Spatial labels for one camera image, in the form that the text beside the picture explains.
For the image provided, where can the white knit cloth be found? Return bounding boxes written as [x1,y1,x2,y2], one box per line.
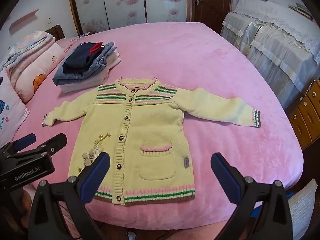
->
[286,179,318,240]

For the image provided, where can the white cartoon print pillow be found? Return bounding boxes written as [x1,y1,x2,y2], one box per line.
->
[0,69,30,145]

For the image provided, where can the dark wooden headboard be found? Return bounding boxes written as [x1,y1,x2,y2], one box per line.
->
[44,24,66,42]

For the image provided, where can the floral sliding door wardrobe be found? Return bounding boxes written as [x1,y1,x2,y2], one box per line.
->
[66,0,190,34]

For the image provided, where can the stack of books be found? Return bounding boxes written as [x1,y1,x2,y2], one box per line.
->
[287,2,314,20]

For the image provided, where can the brown wooden door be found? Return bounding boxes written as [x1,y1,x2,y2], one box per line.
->
[186,0,234,34]

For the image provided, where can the wooden drawer cabinet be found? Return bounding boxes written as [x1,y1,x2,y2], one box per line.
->
[287,79,320,150]

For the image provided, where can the folded white garment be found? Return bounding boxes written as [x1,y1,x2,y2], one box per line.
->
[61,50,122,94]

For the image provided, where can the lace covered furniture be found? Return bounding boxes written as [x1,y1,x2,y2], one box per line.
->
[220,0,320,108]

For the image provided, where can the pink wall shelf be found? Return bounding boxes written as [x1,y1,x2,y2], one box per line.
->
[9,9,40,32]

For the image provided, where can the red cloth item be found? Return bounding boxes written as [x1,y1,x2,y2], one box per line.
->
[89,43,103,55]

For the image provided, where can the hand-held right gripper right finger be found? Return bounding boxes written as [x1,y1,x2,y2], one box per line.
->
[210,152,293,240]

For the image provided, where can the pink plush bed blanket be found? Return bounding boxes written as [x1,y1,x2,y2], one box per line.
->
[11,21,304,230]

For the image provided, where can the folded denim jeans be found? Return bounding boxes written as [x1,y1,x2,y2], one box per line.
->
[52,41,118,87]

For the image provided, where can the folded navy garment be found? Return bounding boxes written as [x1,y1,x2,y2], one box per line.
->
[62,42,103,74]

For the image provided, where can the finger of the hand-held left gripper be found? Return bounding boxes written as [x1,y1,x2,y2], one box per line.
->
[25,133,67,157]
[0,133,37,155]

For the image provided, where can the yellow knit cardigan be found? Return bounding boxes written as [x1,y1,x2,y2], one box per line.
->
[42,76,262,207]

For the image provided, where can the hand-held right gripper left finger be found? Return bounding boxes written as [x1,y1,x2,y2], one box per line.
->
[28,152,111,240]

